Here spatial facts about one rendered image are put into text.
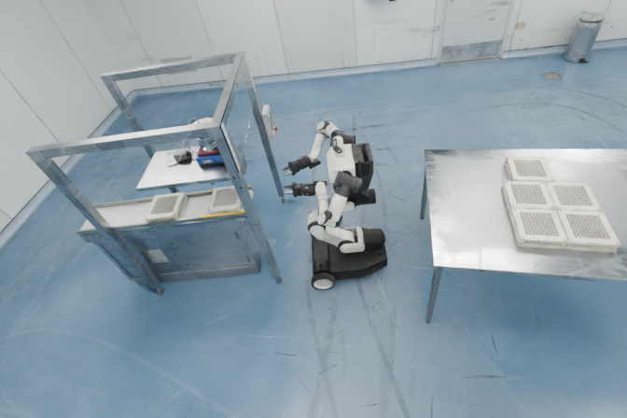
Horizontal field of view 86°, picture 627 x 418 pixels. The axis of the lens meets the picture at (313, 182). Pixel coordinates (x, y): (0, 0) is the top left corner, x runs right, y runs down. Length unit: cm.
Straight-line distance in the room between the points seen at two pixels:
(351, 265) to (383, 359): 73
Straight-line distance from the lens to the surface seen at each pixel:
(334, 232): 279
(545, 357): 301
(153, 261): 327
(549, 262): 235
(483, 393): 280
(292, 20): 576
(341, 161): 219
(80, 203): 272
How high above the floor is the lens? 262
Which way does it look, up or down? 43 degrees down
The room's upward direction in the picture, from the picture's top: 11 degrees counter-clockwise
